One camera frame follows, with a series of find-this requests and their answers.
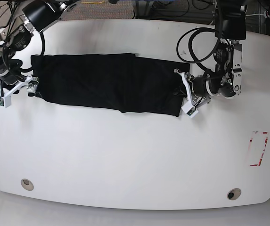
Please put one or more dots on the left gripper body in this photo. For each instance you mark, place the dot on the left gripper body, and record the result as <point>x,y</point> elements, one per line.
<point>200,89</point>

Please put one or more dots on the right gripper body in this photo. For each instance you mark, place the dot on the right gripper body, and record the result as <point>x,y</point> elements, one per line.
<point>12,80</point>

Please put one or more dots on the black t-shirt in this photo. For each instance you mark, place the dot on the black t-shirt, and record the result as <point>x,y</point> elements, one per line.
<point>123,82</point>

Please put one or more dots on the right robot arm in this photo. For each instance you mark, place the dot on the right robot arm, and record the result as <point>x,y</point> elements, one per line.
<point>37,16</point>

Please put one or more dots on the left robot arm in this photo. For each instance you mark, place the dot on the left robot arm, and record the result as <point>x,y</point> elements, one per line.
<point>222,67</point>

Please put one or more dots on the black tripod stand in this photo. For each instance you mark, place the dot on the black tripod stand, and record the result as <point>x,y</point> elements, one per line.
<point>5,11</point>

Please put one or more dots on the red tape rectangle marking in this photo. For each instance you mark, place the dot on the red tape rectangle marking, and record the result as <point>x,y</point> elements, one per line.
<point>256,148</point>

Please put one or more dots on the left table grommet hole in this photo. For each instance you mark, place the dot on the left table grommet hole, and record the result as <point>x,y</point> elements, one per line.
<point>27,184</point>

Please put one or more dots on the table grommet hole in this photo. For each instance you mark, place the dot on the table grommet hole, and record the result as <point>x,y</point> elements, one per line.
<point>27,184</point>
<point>234,194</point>

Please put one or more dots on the right table grommet hole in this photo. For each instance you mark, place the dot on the right table grommet hole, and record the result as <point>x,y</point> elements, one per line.
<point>234,194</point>

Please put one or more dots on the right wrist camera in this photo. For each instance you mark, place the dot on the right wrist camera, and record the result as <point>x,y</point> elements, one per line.
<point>5,101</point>

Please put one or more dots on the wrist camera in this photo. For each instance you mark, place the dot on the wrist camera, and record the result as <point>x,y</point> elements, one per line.
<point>189,110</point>
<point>5,101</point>

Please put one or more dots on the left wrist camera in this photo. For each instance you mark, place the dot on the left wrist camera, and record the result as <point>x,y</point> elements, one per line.
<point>189,110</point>

